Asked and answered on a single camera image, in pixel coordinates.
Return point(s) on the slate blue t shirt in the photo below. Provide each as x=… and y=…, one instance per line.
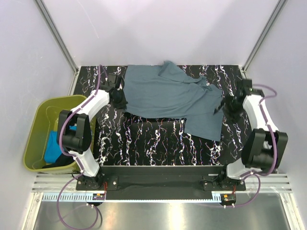
x=166, y=91

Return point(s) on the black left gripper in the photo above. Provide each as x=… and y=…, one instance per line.
x=122, y=105

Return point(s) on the left connector box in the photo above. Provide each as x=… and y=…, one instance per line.
x=99, y=196

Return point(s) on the connector box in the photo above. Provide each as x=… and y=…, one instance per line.
x=99, y=196
x=230, y=198

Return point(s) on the aluminium frame rail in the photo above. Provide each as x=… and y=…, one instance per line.
x=278, y=183

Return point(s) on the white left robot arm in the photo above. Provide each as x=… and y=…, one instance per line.
x=74, y=131

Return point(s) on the right connector box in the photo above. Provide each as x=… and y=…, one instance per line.
x=230, y=198

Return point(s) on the right upright frame post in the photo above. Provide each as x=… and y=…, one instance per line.
x=265, y=31

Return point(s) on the white slotted cable duct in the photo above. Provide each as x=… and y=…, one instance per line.
x=112, y=197

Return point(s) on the left upright frame post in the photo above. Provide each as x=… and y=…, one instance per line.
x=55, y=33

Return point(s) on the black t shirt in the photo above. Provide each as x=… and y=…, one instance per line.
x=62, y=160

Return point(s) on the bright blue t shirt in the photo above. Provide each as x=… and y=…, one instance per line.
x=53, y=150

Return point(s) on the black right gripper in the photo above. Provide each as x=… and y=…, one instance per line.
x=229, y=115

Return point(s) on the olive green plastic bin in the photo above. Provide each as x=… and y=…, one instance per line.
x=43, y=133

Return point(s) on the upright frame post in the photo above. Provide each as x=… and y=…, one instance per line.
x=55, y=33
x=265, y=31

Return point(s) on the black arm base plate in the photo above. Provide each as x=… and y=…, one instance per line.
x=165, y=181

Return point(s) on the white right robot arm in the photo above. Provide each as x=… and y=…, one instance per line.
x=264, y=148

